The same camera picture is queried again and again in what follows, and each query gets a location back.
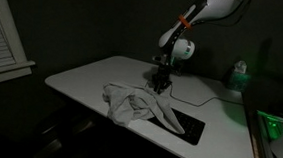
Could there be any white tissue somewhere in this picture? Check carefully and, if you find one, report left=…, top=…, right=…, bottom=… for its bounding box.
left=233, top=59, right=249, bottom=75

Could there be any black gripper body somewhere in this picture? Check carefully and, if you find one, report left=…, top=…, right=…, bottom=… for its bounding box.
left=150, top=54, right=184, bottom=86

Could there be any black keyboard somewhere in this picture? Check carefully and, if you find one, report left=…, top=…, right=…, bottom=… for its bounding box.
left=145, top=106, right=207, bottom=148

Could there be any white cloth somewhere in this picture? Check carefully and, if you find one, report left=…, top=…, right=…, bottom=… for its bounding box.
left=99, top=80, right=190, bottom=136

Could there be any thin black cable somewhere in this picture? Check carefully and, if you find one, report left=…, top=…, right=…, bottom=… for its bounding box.
left=167, top=83, right=245, bottom=111

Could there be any green lit bottle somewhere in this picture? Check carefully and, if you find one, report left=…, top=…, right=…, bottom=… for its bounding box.
left=225, top=69, right=252, bottom=94

